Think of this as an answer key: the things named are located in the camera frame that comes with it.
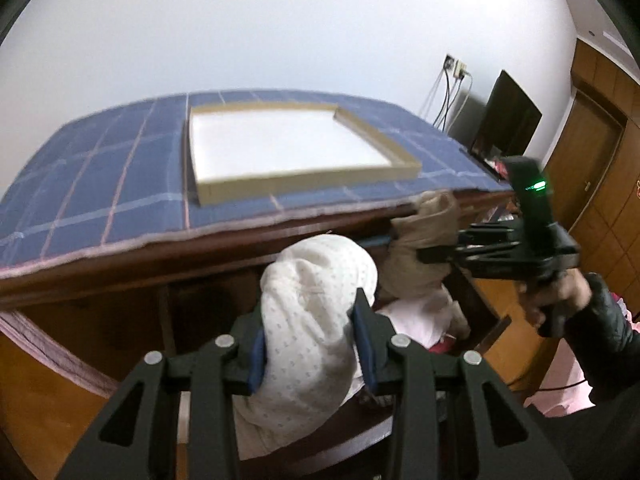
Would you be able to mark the wooden wardrobe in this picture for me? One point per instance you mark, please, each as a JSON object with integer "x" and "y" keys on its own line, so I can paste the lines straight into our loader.
{"x": 600, "y": 160}

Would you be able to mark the black monitor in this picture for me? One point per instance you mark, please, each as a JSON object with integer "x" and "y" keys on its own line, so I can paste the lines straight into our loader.
{"x": 510, "y": 115}

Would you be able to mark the beige underwear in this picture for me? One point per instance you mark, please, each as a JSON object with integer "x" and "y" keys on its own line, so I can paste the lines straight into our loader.
{"x": 420, "y": 230}

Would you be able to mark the brown wooden desk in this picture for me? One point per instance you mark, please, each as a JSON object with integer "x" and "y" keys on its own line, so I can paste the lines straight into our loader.
{"x": 150, "y": 260}

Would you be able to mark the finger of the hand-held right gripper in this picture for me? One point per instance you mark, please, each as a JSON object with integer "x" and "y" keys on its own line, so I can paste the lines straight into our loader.
{"x": 487, "y": 235}
{"x": 450, "y": 256}

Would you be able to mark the blue checked tablecloth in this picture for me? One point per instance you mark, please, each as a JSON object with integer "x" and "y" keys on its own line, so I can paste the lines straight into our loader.
{"x": 100, "y": 185}

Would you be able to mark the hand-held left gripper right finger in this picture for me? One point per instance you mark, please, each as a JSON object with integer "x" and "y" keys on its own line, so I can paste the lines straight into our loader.
{"x": 365, "y": 355}

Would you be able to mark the person's right forearm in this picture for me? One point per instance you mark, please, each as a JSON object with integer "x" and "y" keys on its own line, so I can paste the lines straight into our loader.
{"x": 610, "y": 340}

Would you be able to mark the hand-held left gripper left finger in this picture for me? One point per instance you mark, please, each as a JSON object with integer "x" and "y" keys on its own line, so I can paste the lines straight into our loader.
{"x": 257, "y": 360}

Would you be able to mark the pale pink underwear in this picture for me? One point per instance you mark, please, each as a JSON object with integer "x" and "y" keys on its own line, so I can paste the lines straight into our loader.
{"x": 420, "y": 315}

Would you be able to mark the pink blanket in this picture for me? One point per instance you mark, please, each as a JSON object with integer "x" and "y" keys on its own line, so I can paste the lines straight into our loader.
{"x": 560, "y": 380}

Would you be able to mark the person's right hand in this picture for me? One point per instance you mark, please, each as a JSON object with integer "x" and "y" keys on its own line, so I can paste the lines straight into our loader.
{"x": 575, "y": 292}

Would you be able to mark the person's black jacket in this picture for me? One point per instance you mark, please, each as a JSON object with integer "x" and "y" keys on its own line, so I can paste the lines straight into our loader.
{"x": 600, "y": 445}

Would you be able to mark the small red object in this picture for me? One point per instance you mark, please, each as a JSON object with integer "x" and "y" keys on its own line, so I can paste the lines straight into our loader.
{"x": 496, "y": 166}

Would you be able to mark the wall socket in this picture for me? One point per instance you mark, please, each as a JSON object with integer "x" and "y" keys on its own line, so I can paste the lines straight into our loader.
{"x": 456, "y": 66}

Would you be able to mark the white dotted underwear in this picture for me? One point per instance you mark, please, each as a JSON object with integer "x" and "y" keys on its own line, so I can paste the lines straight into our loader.
{"x": 310, "y": 320}

